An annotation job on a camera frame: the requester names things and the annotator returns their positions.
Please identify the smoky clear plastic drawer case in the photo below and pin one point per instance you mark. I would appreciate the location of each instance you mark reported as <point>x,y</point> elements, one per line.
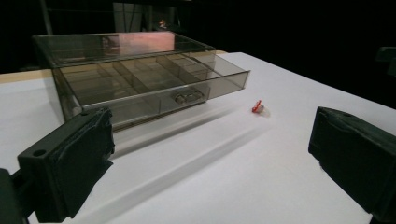
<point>115,48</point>

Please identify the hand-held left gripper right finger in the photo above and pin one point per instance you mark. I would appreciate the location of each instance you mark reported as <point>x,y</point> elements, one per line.
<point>358,149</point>

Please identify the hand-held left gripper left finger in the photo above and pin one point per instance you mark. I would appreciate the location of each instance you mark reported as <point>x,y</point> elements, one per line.
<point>67,169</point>

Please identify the small red and white clip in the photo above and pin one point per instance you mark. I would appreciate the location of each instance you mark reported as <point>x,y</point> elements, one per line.
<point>257,107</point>

